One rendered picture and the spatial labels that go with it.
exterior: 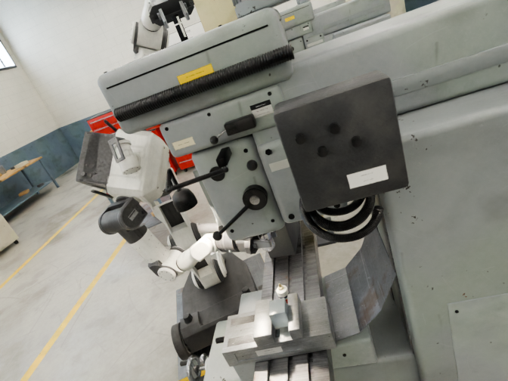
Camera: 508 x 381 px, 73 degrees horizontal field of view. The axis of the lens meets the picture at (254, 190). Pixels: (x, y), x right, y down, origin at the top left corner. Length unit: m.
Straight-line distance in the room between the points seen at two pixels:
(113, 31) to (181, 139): 10.16
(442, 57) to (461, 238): 0.43
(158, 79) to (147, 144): 0.53
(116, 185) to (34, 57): 11.09
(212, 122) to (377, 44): 0.42
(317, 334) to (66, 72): 11.33
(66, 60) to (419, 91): 11.33
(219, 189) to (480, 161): 0.64
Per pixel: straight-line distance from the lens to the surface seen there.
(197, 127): 0.90
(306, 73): 0.85
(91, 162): 1.44
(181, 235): 1.81
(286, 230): 1.45
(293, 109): 0.60
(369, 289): 1.27
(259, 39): 0.83
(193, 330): 2.01
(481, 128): 0.86
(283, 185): 0.93
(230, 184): 0.97
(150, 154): 1.38
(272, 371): 1.19
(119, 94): 0.93
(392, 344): 1.39
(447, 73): 0.92
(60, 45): 11.85
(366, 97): 0.61
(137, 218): 1.37
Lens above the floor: 1.86
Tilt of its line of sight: 24 degrees down
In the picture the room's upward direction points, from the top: 22 degrees counter-clockwise
